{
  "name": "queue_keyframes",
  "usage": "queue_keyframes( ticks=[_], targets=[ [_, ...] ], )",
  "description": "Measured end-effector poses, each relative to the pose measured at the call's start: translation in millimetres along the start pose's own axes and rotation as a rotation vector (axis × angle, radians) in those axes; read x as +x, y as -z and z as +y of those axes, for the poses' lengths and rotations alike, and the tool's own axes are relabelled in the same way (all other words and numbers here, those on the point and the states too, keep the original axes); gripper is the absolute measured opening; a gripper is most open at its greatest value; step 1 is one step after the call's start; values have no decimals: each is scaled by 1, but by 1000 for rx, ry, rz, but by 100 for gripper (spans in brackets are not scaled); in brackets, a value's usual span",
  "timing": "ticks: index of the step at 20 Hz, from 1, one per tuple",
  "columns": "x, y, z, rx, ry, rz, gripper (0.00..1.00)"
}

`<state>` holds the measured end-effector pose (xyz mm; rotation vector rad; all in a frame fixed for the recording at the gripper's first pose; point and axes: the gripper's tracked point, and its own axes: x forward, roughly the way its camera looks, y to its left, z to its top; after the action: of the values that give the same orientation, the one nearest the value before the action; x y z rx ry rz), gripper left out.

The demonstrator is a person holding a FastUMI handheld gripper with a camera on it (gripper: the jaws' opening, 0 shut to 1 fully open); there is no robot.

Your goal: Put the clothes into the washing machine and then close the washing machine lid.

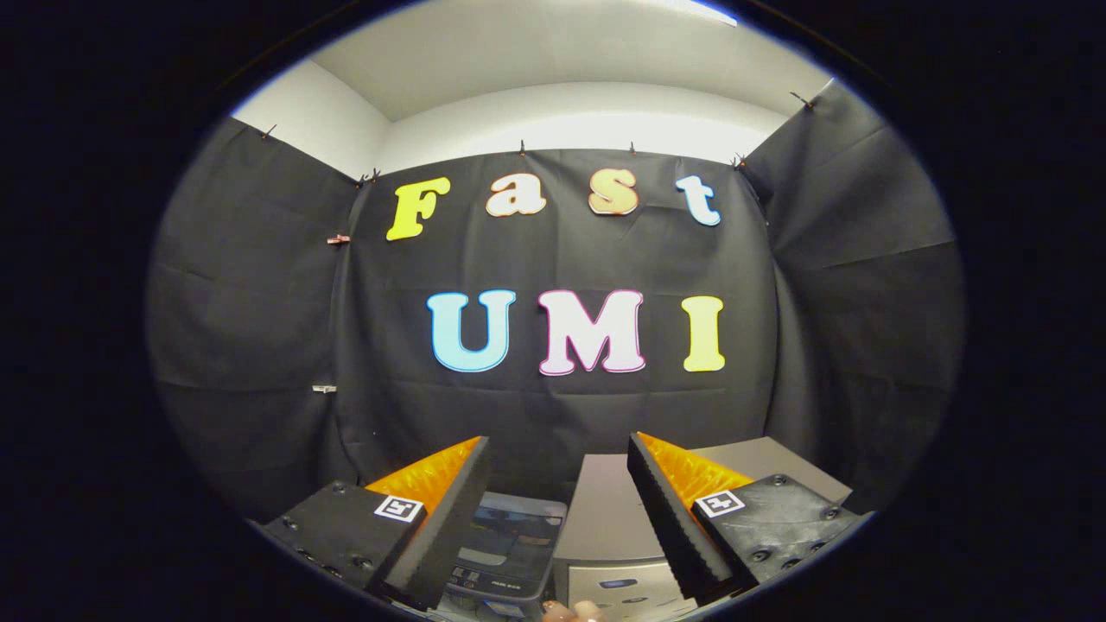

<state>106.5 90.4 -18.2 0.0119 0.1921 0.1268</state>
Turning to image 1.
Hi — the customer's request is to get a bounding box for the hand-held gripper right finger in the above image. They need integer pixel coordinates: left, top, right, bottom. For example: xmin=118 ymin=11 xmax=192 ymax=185
xmin=626 ymin=432 xmax=871 ymax=606

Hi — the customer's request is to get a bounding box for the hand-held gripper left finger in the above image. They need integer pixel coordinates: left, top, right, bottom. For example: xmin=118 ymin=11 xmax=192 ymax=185
xmin=259 ymin=436 xmax=491 ymax=612

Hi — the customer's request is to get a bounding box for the dark top-loading washing machine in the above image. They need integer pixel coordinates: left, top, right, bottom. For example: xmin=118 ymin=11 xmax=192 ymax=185
xmin=432 ymin=491 xmax=571 ymax=619

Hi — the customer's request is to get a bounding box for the black backdrop cloth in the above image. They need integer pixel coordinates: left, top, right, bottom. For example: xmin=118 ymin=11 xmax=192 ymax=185
xmin=145 ymin=78 xmax=967 ymax=524

